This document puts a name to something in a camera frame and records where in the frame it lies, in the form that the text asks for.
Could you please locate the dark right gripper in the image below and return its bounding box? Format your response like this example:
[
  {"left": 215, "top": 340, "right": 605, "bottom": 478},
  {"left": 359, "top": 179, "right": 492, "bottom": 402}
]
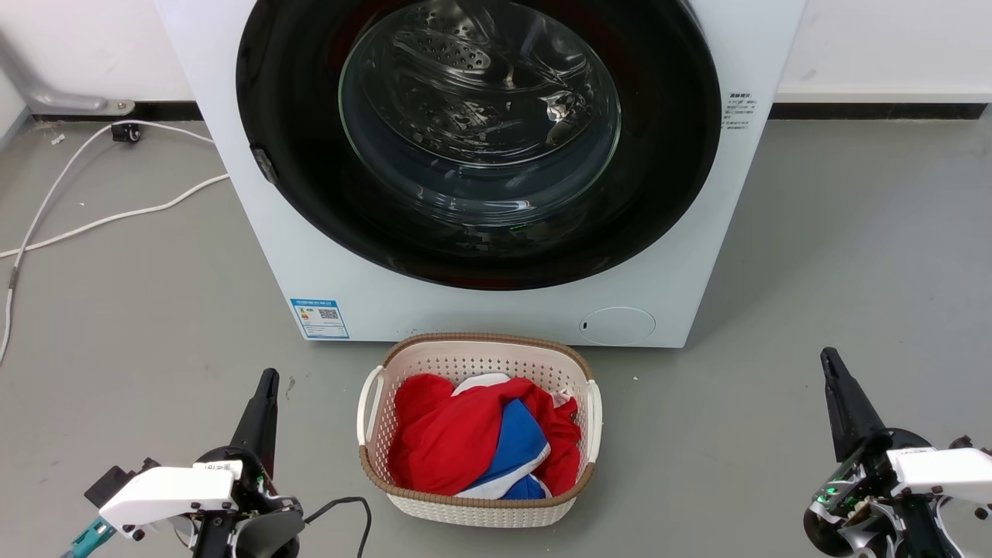
[{"left": 803, "top": 347, "right": 992, "bottom": 558}]

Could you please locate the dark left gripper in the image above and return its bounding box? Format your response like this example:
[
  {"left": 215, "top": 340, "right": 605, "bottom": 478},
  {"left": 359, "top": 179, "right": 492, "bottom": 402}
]
[{"left": 191, "top": 368, "right": 306, "bottom": 558}]

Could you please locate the white front-load washing machine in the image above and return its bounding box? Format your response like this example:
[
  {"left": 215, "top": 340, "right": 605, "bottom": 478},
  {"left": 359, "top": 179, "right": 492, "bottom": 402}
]
[{"left": 153, "top": 0, "right": 808, "bottom": 349}]

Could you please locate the black round washer door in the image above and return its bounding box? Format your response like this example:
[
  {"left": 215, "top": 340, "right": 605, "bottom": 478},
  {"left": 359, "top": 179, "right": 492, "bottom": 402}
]
[{"left": 236, "top": 0, "right": 722, "bottom": 291}]

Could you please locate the blue energy label sticker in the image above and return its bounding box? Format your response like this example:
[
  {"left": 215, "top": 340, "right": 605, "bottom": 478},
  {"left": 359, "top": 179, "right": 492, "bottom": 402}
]
[{"left": 289, "top": 298, "right": 350, "bottom": 340}]

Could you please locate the red blue white garment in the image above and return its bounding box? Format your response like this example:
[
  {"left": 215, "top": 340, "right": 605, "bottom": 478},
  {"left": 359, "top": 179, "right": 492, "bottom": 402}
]
[{"left": 387, "top": 373, "right": 582, "bottom": 500}]

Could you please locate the cream perforated laundry basket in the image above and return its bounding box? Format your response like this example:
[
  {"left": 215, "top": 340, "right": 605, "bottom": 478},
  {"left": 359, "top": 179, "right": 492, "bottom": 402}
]
[{"left": 356, "top": 332, "right": 603, "bottom": 529}]

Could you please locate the round white filter cover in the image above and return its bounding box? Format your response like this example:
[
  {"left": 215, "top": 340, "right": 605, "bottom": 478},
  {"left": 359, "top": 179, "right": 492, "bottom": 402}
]
[{"left": 580, "top": 307, "right": 657, "bottom": 346}]

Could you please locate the small printed text sticker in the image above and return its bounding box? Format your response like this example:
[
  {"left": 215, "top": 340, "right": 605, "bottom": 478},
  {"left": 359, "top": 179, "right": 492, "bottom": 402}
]
[{"left": 722, "top": 91, "right": 756, "bottom": 131}]

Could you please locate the grey drain pipe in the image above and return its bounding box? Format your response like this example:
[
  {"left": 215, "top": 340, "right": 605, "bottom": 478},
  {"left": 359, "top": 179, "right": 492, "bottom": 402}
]
[{"left": 0, "top": 29, "right": 136, "bottom": 116}]

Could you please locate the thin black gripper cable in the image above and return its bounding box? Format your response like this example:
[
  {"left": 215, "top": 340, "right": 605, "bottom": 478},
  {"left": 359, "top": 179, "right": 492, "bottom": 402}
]
[{"left": 302, "top": 496, "right": 374, "bottom": 558}]

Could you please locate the teal cable connector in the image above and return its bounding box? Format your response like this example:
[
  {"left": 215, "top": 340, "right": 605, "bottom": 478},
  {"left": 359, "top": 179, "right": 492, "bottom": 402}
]
[{"left": 62, "top": 518, "right": 117, "bottom": 558}]

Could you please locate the white power cable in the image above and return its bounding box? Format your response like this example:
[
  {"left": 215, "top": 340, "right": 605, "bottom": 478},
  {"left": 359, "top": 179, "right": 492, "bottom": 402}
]
[
  {"left": 0, "top": 173, "right": 231, "bottom": 260},
  {"left": 0, "top": 120, "right": 215, "bottom": 365}
]

